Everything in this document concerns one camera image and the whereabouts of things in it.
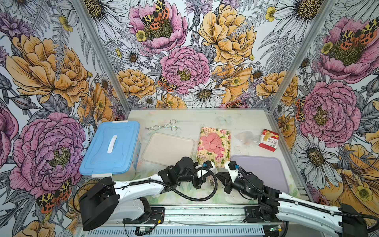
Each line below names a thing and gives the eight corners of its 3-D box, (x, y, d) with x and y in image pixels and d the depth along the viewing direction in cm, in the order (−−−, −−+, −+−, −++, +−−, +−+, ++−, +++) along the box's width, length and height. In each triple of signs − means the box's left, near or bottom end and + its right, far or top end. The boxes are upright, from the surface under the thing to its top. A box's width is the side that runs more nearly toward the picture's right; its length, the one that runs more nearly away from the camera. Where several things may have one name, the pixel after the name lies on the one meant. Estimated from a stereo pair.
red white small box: (258, 146, 102) (260, 143, 99) (261, 131, 110) (263, 128, 107) (274, 152, 99) (277, 149, 96) (276, 136, 108) (279, 133, 104)
